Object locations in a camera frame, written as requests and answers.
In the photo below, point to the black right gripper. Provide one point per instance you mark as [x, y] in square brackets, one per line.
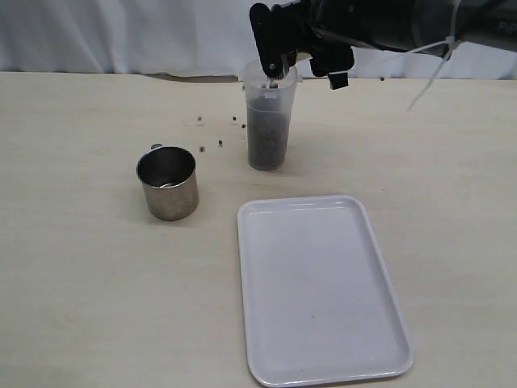
[329, 29]

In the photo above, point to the steel mug with kibble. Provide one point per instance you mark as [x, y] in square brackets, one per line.
[292, 58]

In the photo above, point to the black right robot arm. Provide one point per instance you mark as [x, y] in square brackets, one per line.
[488, 23]

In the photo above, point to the translucent plastic tall container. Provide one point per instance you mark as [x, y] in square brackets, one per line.
[268, 114]

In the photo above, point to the spilled kibble near container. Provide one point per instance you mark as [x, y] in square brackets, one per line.
[237, 123]

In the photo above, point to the white curtain backdrop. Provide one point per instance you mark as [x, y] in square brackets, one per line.
[179, 38]

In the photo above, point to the white plastic tray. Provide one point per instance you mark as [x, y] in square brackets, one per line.
[319, 307]

